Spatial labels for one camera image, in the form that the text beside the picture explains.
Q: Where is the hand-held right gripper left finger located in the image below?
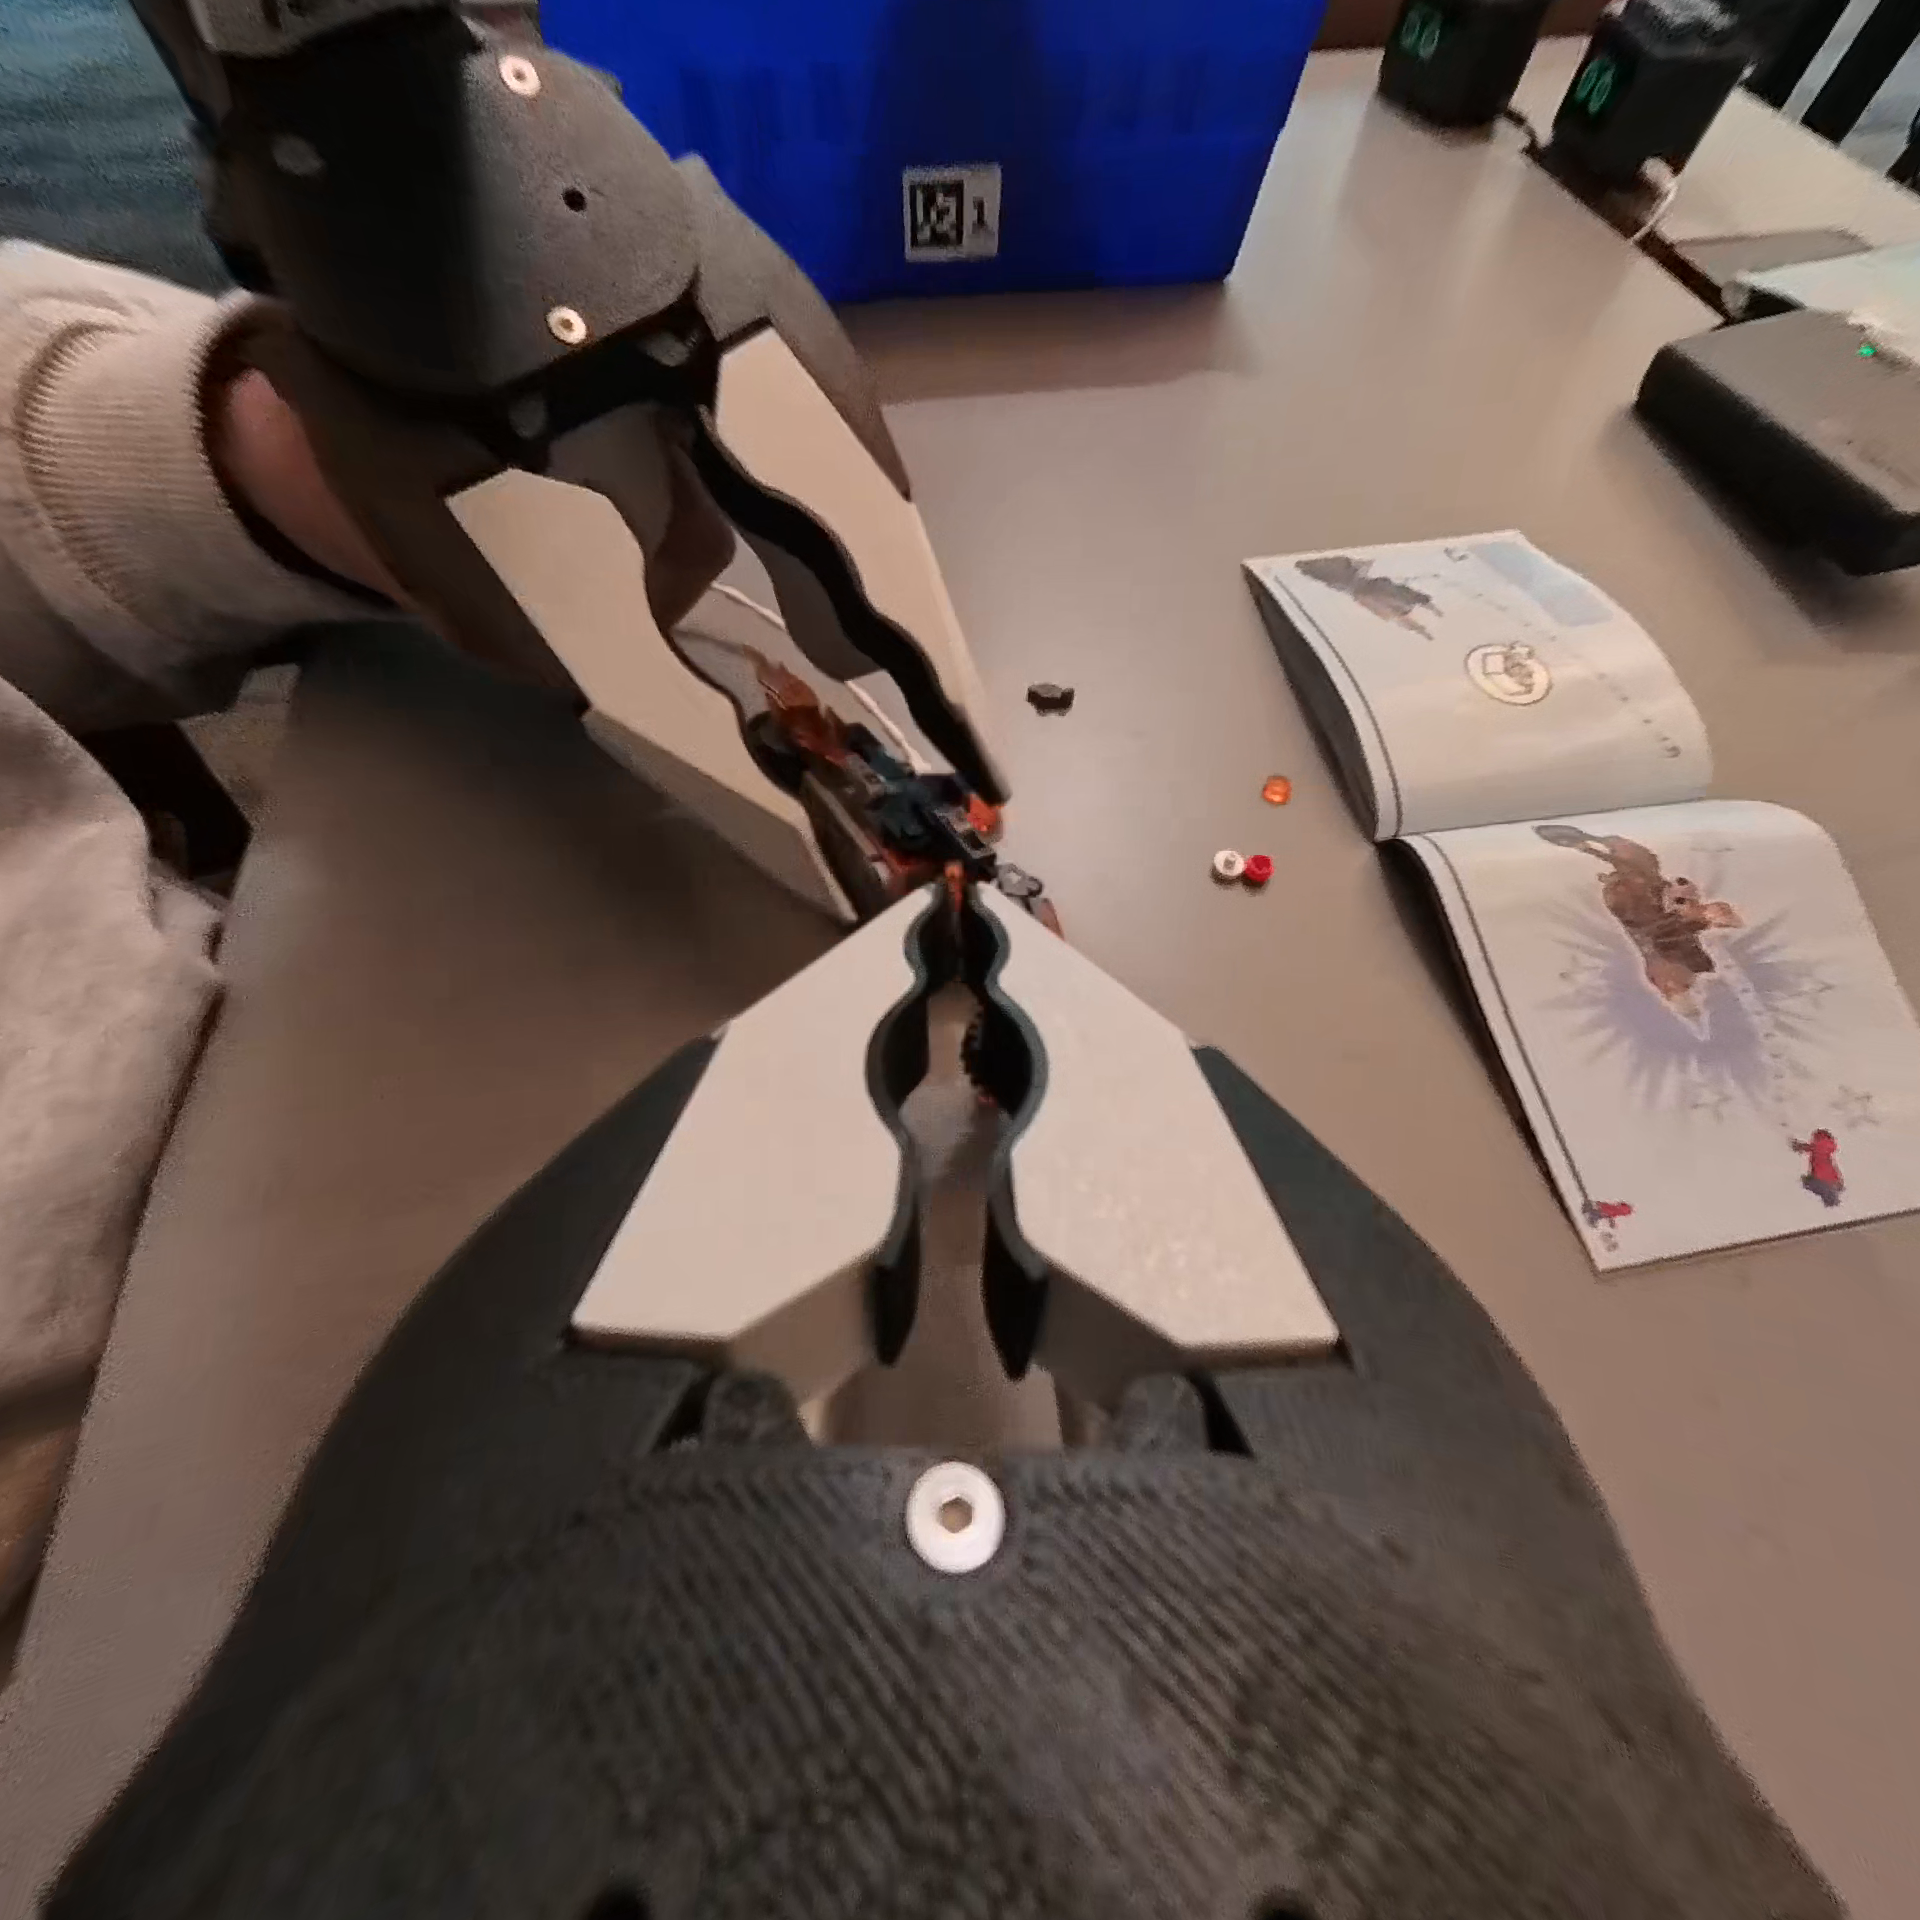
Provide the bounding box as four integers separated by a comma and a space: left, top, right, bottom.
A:
570, 884, 963, 1407

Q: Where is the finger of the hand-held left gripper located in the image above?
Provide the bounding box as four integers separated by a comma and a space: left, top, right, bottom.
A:
448, 404, 876, 922
690, 320, 1012, 806

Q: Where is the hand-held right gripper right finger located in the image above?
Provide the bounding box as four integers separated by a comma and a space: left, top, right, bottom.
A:
968, 884, 1345, 1412

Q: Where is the lego motorcycle model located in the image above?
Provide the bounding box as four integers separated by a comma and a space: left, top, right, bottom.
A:
698, 582, 1070, 1119

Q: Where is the person's left forearm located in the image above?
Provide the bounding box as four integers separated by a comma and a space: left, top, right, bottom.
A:
0, 240, 396, 740

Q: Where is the lego instruction booklet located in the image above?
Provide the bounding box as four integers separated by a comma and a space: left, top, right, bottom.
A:
1242, 528, 1920, 1272

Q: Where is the person's left hand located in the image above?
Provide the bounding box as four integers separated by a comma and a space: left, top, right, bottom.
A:
210, 321, 452, 606

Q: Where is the blue plastic bin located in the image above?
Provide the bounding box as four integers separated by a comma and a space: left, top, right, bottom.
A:
539, 0, 1329, 301

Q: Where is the black charger green display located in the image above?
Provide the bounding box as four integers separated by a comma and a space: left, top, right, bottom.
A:
1546, 0, 1758, 189
1380, 0, 1555, 126

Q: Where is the black box device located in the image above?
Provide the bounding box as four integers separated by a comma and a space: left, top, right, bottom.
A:
1635, 306, 1920, 575

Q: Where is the silver flat device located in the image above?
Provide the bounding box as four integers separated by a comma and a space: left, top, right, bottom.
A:
1727, 240, 1920, 368

